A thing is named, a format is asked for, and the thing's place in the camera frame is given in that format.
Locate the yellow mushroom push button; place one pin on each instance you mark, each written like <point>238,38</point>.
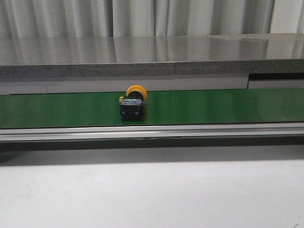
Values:
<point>132,105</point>

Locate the grey stone counter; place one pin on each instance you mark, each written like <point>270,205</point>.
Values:
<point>80,65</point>

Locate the green conveyor belt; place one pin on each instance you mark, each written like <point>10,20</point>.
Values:
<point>161,107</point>

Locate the white curtain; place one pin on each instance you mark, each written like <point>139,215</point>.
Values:
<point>143,18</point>

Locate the aluminium conveyor side rail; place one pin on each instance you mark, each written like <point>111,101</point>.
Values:
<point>151,131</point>

